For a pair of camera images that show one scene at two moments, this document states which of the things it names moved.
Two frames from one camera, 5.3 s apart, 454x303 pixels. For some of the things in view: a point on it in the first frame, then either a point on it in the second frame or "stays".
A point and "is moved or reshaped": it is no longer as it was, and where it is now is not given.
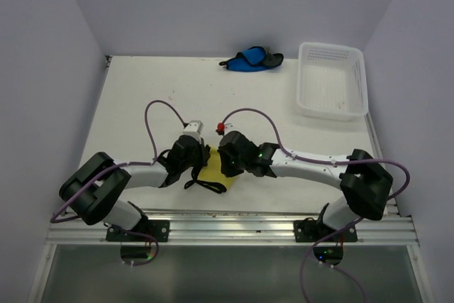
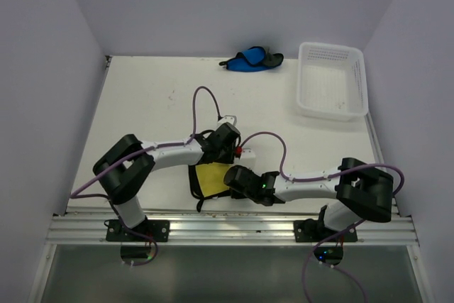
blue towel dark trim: [255, 59] stays
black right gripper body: [233, 167] -> [237, 195]
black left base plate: [159, 228] stays
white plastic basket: [331, 82] stays
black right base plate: [309, 230] stays
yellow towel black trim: [213, 172] is moved or reshaped
